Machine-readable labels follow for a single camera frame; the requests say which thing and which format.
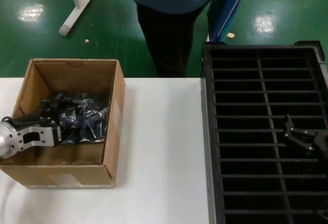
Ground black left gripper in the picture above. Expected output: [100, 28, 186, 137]
[2, 99, 58, 130]

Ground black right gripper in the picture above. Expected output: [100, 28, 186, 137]
[283, 114, 328, 155]

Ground shiny antistatic bag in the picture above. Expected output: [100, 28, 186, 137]
[40, 92, 111, 145]

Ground brown cardboard box white label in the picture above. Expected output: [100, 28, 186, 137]
[0, 57, 127, 190]

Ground black slotted plastic container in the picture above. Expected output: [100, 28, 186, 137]
[201, 40, 328, 224]

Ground person blue shirt black trousers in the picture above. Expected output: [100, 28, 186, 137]
[93, 0, 231, 78]

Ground blue flat board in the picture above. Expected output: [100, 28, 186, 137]
[208, 0, 247, 43]

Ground silver left wrist bracket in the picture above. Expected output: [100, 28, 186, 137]
[7, 126, 56, 151]

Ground black left wrist camera module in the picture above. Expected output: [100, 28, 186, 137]
[52, 127, 63, 147]

